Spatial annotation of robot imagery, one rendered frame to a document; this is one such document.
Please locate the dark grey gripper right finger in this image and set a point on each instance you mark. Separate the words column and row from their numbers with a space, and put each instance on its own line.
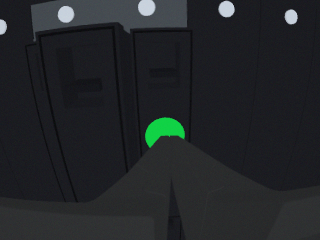
column 217, row 203

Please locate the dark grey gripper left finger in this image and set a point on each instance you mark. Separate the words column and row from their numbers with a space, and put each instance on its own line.
column 134, row 208

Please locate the black server rack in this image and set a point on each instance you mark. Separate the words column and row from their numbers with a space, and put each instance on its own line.
column 254, row 66

